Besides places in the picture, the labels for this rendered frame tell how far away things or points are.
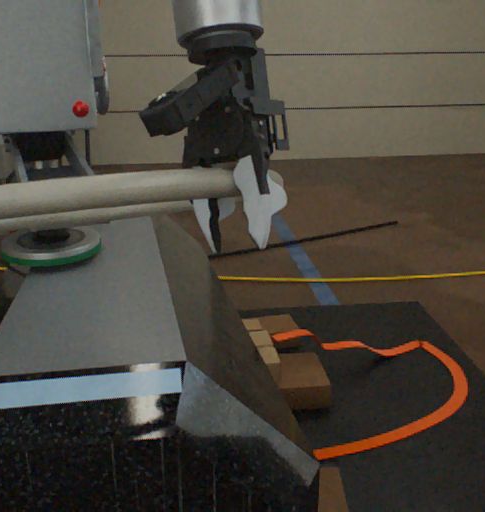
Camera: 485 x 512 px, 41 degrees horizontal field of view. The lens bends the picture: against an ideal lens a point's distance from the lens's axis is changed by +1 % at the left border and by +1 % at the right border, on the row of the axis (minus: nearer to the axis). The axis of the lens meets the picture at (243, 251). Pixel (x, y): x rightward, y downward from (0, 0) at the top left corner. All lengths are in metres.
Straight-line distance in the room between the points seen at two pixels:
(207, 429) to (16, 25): 0.82
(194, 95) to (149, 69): 5.63
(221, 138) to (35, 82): 0.76
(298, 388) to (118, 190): 1.79
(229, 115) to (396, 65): 6.05
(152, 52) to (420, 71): 2.59
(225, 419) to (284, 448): 0.13
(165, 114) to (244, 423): 0.65
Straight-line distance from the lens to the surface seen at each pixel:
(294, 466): 1.17
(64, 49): 1.36
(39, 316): 1.25
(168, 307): 1.24
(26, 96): 1.36
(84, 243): 1.47
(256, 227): 0.63
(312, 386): 2.32
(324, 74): 6.46
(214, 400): 1.08
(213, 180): 0.62
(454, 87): 6.93
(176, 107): 0.58
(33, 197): 0.58
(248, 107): 0.64
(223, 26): 0.65
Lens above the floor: 1.32
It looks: 20 degrees down
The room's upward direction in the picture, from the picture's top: straight up
